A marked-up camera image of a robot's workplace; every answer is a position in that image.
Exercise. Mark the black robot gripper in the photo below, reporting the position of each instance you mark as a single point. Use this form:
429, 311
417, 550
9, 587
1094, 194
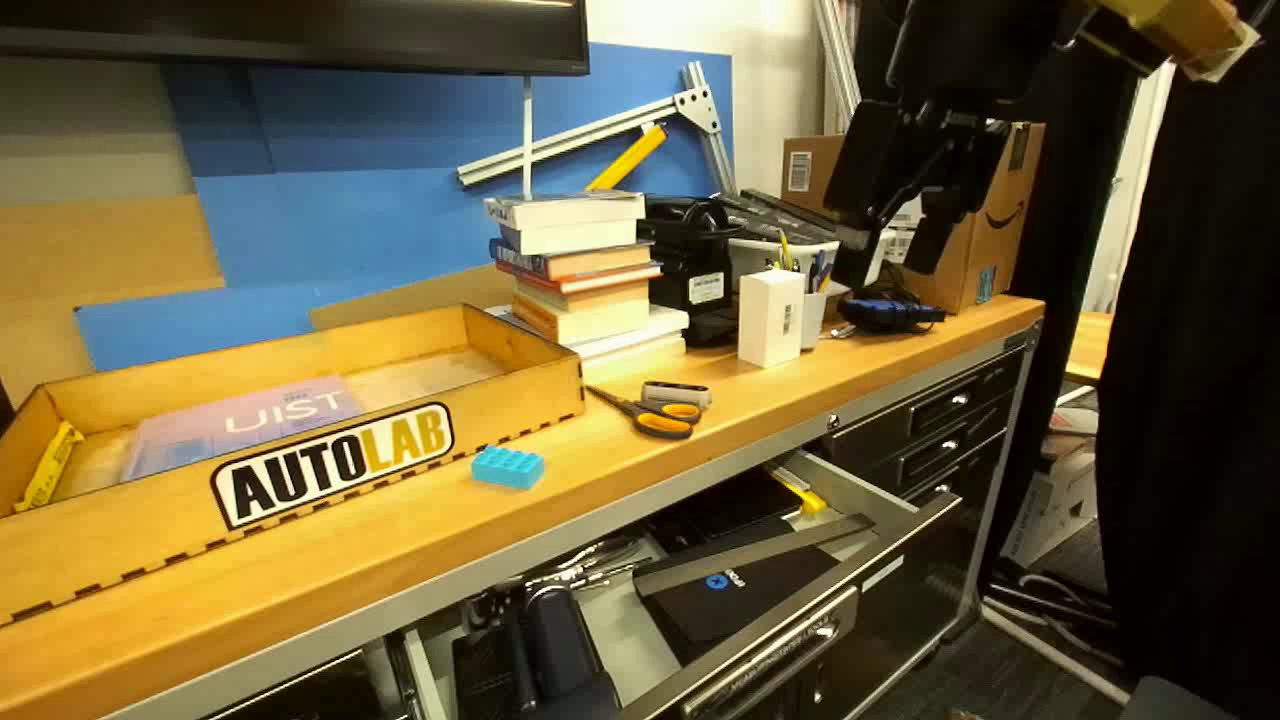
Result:
953, 65

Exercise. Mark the small blue block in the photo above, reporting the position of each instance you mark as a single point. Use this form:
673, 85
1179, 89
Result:
511, 467

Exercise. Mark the black drawer cabinet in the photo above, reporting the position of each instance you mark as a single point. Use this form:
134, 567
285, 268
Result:
934, 413

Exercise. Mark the grey open drawer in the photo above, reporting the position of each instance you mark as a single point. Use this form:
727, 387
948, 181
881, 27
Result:
853, 534

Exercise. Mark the brown cardboard shipping box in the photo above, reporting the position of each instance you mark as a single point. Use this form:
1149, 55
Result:
996, 245

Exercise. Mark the white plastic bin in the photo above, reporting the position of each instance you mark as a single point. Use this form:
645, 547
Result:
785, 254

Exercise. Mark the white pen cup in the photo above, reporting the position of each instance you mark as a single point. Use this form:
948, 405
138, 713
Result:
819, 314

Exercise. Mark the white rectangular box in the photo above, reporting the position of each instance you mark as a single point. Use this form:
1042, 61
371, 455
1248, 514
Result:
771, 319

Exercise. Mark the yellow bar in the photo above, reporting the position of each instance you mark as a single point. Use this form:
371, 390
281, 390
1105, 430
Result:
627, 159

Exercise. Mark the wide white book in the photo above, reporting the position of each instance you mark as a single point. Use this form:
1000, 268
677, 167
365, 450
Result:
627, 349

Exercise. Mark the blue covered book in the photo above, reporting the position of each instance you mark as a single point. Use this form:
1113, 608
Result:
587, 262

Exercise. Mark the yellow box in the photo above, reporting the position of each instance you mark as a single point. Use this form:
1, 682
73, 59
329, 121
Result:
806, 497

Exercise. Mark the thick white covered book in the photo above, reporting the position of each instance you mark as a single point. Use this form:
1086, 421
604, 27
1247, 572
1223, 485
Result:
567, 220

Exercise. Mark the cream thick book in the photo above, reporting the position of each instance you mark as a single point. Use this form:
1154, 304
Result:
587, 314

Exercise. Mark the black curtain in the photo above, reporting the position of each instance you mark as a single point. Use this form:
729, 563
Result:
1192, 400

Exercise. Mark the thin white rod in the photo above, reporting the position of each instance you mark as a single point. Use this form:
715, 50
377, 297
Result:
526, 142

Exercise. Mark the black flat pouch blue logo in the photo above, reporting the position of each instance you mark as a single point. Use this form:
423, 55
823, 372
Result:
742, 594

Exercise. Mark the black bag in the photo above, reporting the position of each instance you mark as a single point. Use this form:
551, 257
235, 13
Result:
555, 654

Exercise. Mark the purple UIST booklet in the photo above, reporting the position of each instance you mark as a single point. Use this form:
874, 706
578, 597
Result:
241, 424

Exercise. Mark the yellow flat strip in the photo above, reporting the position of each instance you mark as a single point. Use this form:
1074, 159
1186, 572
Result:
50, 467

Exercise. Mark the aluminium extrusion frame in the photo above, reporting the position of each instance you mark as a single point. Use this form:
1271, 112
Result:
587, 134

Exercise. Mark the black wall monitor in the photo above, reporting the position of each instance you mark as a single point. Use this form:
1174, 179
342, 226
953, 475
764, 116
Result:
292, 30

